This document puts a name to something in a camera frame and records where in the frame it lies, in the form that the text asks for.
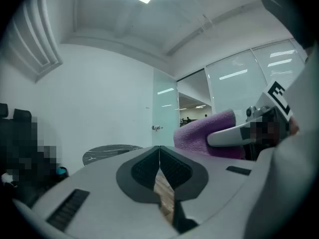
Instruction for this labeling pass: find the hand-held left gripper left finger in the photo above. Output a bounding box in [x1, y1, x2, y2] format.
[32, 145, 180, 239]

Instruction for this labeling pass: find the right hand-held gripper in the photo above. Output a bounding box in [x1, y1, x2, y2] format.
[206, 80, 295, 149]

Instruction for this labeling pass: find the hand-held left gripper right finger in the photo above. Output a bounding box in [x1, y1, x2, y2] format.
[159, 145, 260, 234]

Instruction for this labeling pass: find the purple cloth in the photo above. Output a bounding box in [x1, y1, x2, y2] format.
[173, 110, 247, 160]

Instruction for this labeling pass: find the glass partition with blinds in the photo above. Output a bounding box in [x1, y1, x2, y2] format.
[205, 38, 309, 120]

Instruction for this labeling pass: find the frosted glass door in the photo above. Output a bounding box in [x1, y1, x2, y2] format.
[152, 68, 179, 149]

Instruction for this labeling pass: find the small white item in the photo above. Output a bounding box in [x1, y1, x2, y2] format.
[1, 172, 14, 186]

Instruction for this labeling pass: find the black mesh office chair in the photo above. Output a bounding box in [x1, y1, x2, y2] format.
[9, 108, 68, 206]

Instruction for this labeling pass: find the white slatted wall vent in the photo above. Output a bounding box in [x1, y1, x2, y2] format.
[9, 0, 63, 84]

